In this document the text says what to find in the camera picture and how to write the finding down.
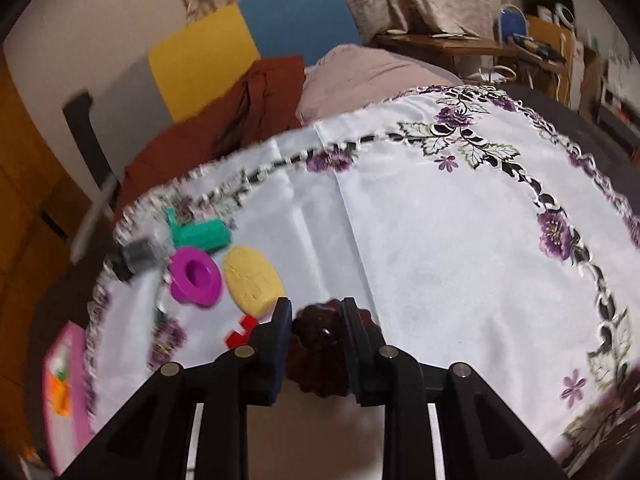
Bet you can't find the dark red fluted mold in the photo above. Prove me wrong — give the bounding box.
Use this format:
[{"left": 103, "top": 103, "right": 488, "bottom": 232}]
[{"left": 285, "top": 297, "right": 351, "bottom": 401}]

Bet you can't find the wooden wardrobe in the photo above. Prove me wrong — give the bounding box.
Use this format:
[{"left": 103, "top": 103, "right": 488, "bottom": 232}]
[{"left": 0, "top": 55, "right": 118, "bottom": 461}]

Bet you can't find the red plastic piece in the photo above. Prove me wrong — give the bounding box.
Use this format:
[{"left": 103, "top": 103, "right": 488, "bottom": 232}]
[{"left": 223, "top": 314, "right": 261, "bottom": 351}]

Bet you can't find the wooden desk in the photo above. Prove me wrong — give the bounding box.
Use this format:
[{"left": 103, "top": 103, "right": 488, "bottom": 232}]
[{"left": 372, "top": 30, "right": 568, "bottom": 83}]

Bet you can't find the cluttered shelf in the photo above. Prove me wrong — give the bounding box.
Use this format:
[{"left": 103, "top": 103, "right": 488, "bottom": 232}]
[{"left": 597, "top": 50, "right": 640, "bottom": 146}]

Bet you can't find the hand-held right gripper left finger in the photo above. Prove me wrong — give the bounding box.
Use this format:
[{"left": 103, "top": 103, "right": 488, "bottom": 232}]
[{"left": 60, "top": 296, "right": 293, "bottom": 480}]

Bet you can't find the grey black cylinder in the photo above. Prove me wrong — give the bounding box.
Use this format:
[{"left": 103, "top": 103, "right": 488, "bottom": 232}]
[{"left": 112, "top": 237, "right": 161, "bottom": 283}]

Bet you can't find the yellow oval plastic piece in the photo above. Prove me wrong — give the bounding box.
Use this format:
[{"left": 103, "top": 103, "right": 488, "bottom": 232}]
[{"left": 222, "top": 245, "right": 287, "bottom": 318}]

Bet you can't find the green plastic spool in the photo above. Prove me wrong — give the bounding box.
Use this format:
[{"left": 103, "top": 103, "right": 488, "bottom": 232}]
[{"left": 166, "top": 207, "right": 233, "bottom": 253}]

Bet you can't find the light grey strap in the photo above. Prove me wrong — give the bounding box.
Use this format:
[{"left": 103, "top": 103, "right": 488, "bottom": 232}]
[{"left": 70, "top": 175, "right": 118, "bottom": 263}]

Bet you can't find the white floral tablecloth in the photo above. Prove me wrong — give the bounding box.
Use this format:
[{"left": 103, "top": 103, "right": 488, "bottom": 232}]
[{"left": 85, "top": 85, "right": 640, "bottom": 461}]

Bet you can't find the pink pillow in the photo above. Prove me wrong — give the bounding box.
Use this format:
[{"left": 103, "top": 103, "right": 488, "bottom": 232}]
[{"left": 296, "top": 44, "right": 463, "bottom": 123}]

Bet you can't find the rust brown jacket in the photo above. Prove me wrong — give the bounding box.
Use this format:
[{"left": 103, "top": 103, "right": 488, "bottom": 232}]
[{"left": 115, "top": 55, "right": 307, "bottom": 211}]

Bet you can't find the orange plastic piece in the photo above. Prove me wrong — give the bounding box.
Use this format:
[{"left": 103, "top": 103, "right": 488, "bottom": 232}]
[{"left": 47, "top": 377, "right": 76, "bottom": 417}]

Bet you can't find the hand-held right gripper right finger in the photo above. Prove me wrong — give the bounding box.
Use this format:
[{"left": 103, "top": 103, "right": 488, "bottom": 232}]
[{"left": 341, "top": 296, "right": 568, "bottom": 480}]

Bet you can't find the multicolour chair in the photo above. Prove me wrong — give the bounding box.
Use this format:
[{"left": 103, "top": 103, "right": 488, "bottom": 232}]
[{"left": 90, "top": 0, "right": 362, "bottom": 181}]

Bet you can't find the blue bag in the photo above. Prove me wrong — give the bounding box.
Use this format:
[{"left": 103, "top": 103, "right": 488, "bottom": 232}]
[{"left": 497, "top": 4, "right": 528, "bottom": 43}]

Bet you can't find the pink cardboard box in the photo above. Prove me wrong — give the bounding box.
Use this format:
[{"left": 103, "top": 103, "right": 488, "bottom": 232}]
[{"left": 42, "top": 321, "right": 96, "bottom": 478}]

